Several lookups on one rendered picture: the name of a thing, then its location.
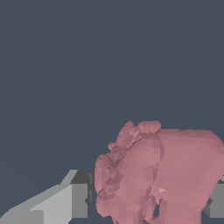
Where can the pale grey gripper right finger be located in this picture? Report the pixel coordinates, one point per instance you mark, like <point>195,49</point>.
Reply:
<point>216,201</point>

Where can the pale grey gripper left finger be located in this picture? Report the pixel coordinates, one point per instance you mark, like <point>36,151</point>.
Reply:
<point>55,201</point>

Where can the pink lumpy figurine object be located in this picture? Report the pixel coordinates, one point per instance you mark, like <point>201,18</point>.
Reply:
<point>163,175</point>

